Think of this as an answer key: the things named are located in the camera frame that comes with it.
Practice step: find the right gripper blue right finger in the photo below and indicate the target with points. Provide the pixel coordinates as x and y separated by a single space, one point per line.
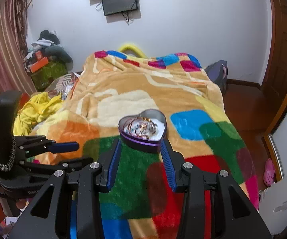
172 162

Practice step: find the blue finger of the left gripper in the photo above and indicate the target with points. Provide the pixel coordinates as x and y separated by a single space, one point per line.
64 147

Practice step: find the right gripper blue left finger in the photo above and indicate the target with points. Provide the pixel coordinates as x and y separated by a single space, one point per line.
109 162

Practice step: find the purple heart-shaped jewelry tin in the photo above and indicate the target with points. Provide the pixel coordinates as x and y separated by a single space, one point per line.
151 145

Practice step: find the jewelry pile in tin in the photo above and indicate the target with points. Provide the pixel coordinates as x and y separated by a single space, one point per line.
140 127

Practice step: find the yellow cloth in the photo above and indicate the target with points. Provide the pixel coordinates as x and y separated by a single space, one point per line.
39 108

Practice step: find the colourful patchwork fleece blanket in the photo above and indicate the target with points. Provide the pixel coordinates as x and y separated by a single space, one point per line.
109 97

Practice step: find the striped patterned bedsheet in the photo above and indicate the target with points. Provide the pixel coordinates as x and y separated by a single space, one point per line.
62 85

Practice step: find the green patterned box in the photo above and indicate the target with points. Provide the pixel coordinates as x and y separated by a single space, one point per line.
47 74

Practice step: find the orange box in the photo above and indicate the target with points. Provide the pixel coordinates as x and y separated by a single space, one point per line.
39 64

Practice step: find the pink croc shoe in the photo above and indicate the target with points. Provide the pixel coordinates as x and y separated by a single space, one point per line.
269 172

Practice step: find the dark grey bag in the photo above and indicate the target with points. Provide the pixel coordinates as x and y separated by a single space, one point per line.
218 74

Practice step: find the pile of dark clothes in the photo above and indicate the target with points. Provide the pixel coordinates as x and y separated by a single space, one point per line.
49 45

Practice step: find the striped red curtain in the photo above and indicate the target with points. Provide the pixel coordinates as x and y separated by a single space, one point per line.
13 47

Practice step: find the brown wooden door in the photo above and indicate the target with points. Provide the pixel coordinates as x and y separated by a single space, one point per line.
274 84

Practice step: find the yellow curved bed rail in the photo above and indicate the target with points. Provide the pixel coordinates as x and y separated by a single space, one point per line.
133 48

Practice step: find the small black wall monitor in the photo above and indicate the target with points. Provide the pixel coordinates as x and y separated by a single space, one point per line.
111 7

